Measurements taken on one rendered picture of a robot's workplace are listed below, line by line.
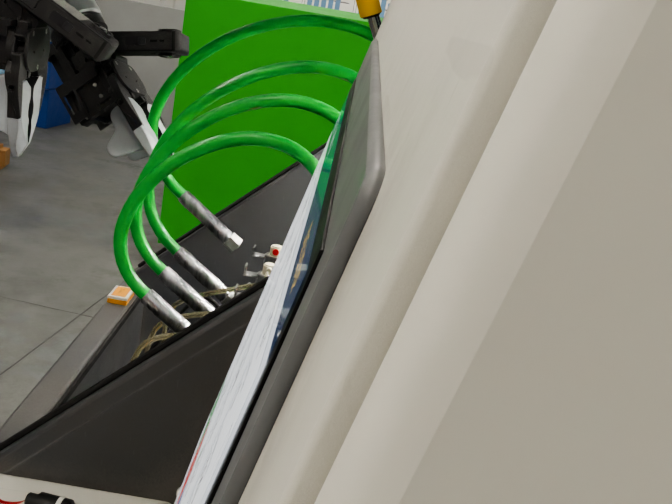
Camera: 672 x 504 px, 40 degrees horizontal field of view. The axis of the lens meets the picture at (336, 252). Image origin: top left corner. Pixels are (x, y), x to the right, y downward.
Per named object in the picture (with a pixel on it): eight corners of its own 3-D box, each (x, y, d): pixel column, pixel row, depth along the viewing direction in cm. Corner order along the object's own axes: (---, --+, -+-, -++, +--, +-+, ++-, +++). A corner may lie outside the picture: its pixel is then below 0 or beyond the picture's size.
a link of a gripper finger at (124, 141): (132, 187, 115) (101, 125, 117) (171, 162, 114) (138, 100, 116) (120, 183, 112) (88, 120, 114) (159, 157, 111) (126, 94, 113)
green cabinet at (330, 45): (346, 243, 549) (386, 18, 512) (343, 290, 466) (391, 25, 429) (186, 216, 547) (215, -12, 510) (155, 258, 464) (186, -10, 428)
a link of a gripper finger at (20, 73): (15, 112, 104) (20, 33, 101) (31, 115, 104) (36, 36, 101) (-2, 118, 99) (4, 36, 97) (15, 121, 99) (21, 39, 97)
